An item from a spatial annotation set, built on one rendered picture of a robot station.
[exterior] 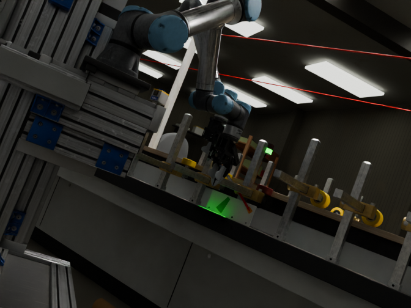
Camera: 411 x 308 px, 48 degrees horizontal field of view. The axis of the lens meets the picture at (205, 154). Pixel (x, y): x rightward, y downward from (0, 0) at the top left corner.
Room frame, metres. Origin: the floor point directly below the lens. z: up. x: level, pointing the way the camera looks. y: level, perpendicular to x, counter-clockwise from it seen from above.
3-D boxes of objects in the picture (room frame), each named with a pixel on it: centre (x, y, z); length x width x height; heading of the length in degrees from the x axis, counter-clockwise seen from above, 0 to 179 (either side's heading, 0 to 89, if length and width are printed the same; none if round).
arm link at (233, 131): (1.88, -0.07, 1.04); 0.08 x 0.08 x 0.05
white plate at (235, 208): (2.17, -0.20, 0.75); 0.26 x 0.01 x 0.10; 53
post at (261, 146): (2.17, -0.24, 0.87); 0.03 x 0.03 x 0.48; 53
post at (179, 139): (2.47, 0.16, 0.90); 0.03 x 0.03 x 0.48; 53
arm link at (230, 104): (1.81, 0.01, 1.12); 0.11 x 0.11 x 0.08; 51
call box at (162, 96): (2.63, 0.37, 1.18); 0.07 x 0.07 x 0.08; 53
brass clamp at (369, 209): (1.86, -0.66, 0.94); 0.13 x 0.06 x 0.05; 53
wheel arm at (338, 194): (1.80, -0.63, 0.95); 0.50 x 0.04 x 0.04; 143
